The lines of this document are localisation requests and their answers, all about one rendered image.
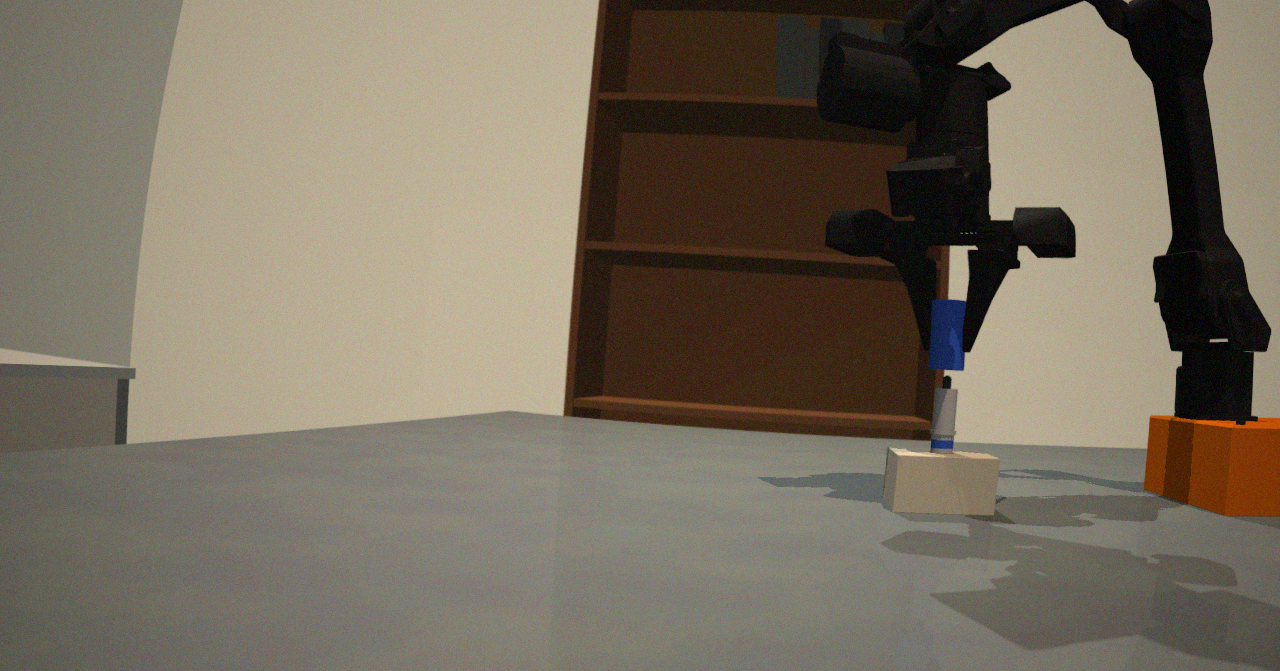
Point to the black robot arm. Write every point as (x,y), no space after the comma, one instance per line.
(1201,284)

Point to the dark blue marker cap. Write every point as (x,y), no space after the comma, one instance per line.
(947,318)

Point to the grey marker with blue band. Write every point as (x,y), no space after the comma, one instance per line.
(943,427)

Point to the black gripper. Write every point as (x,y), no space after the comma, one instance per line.
(1047,232)

